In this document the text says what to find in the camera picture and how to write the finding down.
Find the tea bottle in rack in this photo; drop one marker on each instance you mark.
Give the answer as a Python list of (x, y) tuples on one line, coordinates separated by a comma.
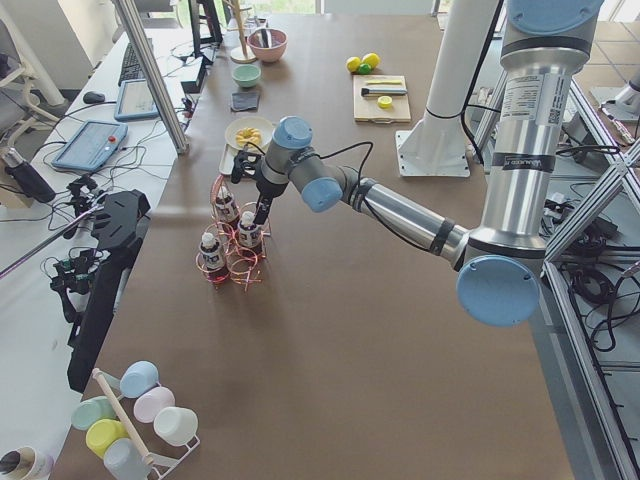
[(213, 258), (225, 206)]

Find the light blue cup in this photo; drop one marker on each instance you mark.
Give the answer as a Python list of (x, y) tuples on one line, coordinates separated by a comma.
[(139, 378)]

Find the tea bottle white cap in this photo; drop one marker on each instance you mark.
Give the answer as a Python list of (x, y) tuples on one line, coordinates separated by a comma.
[(248, 232)]

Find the yellow-green plastic knife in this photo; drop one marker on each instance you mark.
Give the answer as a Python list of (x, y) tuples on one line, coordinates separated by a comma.
[(384, 81)]

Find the white rectangular tray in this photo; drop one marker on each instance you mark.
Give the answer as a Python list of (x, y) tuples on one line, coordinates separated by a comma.
[(226, 164)]

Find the black water bottle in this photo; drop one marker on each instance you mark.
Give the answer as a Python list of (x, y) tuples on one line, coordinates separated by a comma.
[(31, 183)]

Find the green bowl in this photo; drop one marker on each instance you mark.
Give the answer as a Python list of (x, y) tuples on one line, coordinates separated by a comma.
[(246, 75)]

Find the braided ring bread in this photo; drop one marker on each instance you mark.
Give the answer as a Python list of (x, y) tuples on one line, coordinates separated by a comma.
[(248, 135)]

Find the white wire cup rack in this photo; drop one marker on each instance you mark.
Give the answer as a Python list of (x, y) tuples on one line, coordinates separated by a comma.
[(166, 458)]

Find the white round plate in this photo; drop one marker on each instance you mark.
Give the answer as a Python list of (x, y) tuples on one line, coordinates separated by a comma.
[(265, 126)]

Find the half lemon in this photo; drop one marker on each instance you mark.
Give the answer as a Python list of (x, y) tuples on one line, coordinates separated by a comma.
[(384, 102)]

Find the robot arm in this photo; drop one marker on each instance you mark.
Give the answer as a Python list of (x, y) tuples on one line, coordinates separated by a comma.
[(499, 262)]

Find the yellow cup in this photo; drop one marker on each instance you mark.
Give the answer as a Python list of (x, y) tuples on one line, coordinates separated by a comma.
[(102, 434)]

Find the blue teach pendant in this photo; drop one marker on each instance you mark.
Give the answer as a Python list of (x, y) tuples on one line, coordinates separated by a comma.
[(91, 146), (135, 101)]

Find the copper wire bottle rack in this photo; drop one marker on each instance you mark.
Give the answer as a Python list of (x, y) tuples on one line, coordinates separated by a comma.
[(243, 263)]

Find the metal ice scoop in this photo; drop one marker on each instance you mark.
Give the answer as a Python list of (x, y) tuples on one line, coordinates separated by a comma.
[(265, 38)]

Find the white cup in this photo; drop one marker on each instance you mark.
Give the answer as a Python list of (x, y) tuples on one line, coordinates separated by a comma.
[(176, 425)]

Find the steel muddler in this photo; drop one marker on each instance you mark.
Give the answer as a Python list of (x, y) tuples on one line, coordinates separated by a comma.
[(382, 90)]

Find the green lime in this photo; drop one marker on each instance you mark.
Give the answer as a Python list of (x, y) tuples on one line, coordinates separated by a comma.
[(364, 69)]

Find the black computer mouse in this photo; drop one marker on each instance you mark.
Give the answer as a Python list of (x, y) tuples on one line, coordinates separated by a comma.
[(93, 97)]

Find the pink bowl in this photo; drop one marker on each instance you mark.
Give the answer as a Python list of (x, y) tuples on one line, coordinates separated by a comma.
[(273, 54)]

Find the wooden rack handle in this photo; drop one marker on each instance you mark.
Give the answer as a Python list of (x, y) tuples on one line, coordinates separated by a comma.
[(101, 379)]

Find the green cup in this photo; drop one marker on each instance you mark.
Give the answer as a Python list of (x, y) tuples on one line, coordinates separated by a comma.
[(90, 411)]

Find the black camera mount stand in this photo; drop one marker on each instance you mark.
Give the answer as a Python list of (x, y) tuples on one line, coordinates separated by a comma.
[(117, 230)]

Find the aluminium frame post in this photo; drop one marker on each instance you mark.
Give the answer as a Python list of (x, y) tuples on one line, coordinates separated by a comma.
[(132, 24)]

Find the yellow lemon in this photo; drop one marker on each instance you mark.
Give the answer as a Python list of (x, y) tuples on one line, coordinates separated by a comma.
[(371, 59), (353, 63)]

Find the black keyboard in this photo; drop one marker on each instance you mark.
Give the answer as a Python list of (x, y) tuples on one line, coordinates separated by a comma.
[(131, 68)]

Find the wooden cutting board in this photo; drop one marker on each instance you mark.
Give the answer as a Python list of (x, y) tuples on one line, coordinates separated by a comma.
[(366, 109)]

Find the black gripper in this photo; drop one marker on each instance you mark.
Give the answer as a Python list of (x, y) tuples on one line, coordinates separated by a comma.
[(264, 192)]

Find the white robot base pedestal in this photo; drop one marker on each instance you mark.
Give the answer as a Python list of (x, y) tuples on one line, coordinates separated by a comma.
[(436, 145)]

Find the grey folded cloth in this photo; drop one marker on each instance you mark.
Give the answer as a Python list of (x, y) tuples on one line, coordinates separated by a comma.
[(245, 101)]

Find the pink cup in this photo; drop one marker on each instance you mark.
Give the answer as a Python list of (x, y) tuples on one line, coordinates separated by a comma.
[(148, 405)]

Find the grey cup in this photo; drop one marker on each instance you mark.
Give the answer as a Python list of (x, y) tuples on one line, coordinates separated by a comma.
[(124, 462)]

